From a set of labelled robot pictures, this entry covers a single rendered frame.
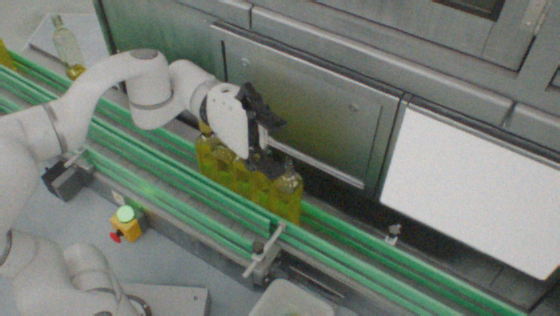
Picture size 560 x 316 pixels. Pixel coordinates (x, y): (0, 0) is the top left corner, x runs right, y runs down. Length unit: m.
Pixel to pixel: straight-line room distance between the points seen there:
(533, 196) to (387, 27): 0.43
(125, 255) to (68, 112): 0.71
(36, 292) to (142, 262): 0.56
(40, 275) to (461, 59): 0.82
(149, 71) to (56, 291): 0.40
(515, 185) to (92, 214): 1.15
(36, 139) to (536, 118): 0.81
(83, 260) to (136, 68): 0.41
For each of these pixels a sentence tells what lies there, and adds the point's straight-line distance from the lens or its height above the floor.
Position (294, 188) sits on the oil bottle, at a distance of 1.08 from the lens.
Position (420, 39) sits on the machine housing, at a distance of 0.93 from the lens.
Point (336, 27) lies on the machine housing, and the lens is 0.97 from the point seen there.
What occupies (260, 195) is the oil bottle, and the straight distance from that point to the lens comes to 1.16.
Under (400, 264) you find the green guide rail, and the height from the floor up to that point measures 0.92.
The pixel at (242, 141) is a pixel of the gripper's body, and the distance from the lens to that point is 0.76.
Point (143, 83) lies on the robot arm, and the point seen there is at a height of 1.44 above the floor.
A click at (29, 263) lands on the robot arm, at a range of 0.93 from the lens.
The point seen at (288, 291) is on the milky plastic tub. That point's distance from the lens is 1.24.
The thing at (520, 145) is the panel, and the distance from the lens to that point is 0.95.
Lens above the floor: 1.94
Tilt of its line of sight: 49 degrees down
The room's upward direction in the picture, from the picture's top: straight up
